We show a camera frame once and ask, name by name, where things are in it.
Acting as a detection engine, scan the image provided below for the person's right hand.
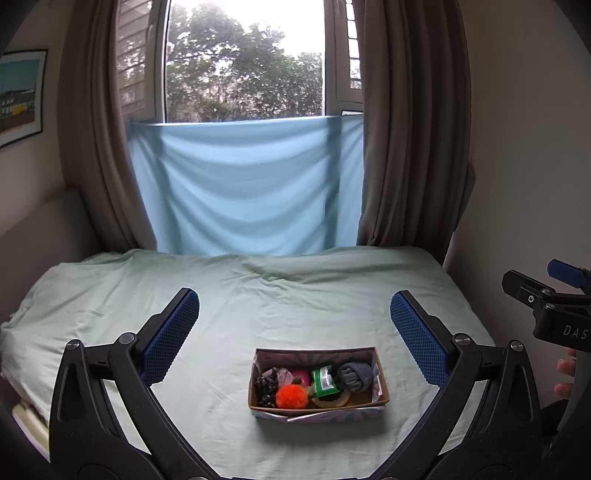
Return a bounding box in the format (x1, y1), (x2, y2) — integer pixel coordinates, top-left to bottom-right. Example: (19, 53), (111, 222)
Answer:
(553, 347), (579, 398)

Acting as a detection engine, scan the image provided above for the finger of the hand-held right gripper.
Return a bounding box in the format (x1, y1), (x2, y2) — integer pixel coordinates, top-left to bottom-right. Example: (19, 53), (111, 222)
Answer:
(502, 270), (561, 309)
(547, 259), (591, 292)

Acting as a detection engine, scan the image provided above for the white framed window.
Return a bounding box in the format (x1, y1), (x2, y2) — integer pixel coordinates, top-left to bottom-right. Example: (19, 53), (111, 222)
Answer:
(115, 0), (366, 125)

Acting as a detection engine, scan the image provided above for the orange fluffy pom-pom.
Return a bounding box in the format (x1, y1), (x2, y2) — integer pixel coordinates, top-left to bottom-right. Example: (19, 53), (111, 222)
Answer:
(276, 384), (309, 409)

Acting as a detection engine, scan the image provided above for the brown cardboard box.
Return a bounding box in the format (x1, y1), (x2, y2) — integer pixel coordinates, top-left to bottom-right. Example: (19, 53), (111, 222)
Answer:
(248, 346), (391, 423)

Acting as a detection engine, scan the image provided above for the brown curtain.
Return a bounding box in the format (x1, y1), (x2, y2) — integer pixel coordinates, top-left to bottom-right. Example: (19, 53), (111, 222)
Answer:
(355, 0), (476, 269)
(58, 0), (160, 254)

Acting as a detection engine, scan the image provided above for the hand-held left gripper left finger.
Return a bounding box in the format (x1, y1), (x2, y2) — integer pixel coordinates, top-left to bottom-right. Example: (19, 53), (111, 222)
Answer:
(50, 288), (218, 480)

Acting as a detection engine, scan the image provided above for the grey sock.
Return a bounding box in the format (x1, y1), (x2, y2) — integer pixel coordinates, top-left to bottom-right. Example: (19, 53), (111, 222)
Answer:
(336, 362), (374, 394)

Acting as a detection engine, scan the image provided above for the pink cloth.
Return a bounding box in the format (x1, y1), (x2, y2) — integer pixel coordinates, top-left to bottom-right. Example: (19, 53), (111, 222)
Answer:
(263, 367), (294, 387)

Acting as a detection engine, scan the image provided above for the yellow round cat-ear mirror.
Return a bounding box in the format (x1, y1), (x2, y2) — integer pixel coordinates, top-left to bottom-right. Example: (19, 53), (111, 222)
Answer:
(311, 389), (350, 409)

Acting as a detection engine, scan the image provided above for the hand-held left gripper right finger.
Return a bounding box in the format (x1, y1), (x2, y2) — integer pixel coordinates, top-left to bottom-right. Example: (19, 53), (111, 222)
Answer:
(376, 290), (543, 480)

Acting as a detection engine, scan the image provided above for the framed wall poster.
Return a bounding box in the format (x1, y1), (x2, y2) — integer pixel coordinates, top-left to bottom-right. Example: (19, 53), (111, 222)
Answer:
(0, 48), (49, 148)

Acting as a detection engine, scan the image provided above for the light green bed sheet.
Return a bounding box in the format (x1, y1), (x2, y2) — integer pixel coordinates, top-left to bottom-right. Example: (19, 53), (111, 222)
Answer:
(0, 246), (497, 478)

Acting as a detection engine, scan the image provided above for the black grey patterned scrunchie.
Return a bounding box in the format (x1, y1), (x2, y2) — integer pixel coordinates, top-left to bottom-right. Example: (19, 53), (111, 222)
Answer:
(255, 374), (280, 408)

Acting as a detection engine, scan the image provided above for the white mattress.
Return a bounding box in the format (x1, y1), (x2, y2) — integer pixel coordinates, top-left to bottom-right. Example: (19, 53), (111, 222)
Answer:
(10, 399), (52, 462)

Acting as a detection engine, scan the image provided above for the light blue hanging cloth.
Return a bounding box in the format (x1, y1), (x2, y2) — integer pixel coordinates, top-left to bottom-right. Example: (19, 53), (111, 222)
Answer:
(127, 115), (365, 256)

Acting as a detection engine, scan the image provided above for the green tissue packet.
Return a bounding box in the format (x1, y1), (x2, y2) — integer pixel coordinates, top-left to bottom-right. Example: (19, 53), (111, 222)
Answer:
(310, 364), (342, 398)

